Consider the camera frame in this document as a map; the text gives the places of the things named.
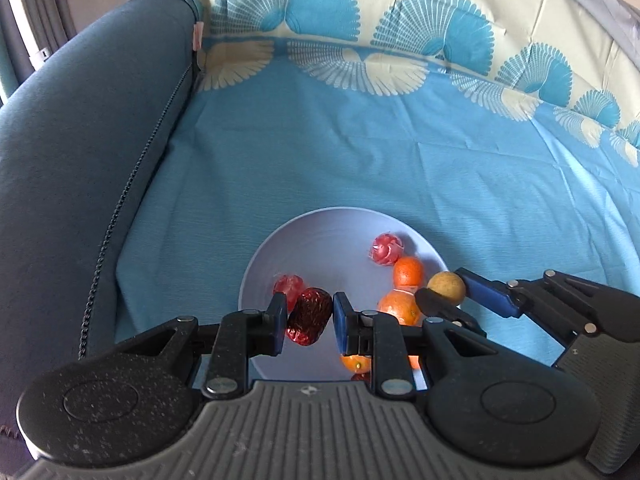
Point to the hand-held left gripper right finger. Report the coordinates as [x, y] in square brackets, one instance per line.
[342, 325]

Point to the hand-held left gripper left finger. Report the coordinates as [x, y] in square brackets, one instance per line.
[278, 322]

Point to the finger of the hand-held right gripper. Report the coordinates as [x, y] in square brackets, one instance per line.
[440, 306]
[487, 292]

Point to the round yellow fruit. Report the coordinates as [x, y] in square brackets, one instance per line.
[446, 285]

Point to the dark red date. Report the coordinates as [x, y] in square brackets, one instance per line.
[307, 317]

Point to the plastic-wrapped red fruit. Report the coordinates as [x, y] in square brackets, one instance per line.
[289, 286]
[387, 249]

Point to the small orange tangerine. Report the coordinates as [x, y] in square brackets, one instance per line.
[400, 307]
[357, 362]
[409, 271]

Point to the light blue plate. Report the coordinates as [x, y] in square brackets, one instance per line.
[325, 240]

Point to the blue fan-patterned cloth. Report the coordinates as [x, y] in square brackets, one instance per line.
[350, 150]

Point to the blue sofa armrest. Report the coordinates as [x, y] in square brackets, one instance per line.
[75, 135]

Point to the grey curtain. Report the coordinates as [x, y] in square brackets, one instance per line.
[35, 5]

